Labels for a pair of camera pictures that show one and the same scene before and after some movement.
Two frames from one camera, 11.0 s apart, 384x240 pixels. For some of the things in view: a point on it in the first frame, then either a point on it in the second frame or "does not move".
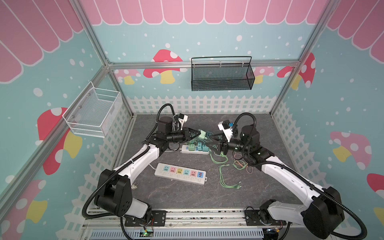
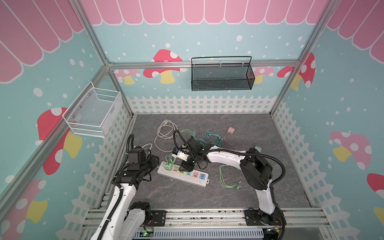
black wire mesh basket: [221, 73] does not move
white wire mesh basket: [94, 112] does not move
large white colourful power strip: [189, 175] does not move
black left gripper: [186, 133] -> [154, 162]
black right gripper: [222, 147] -> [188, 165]
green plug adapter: [202, 135] -> [168, 166]
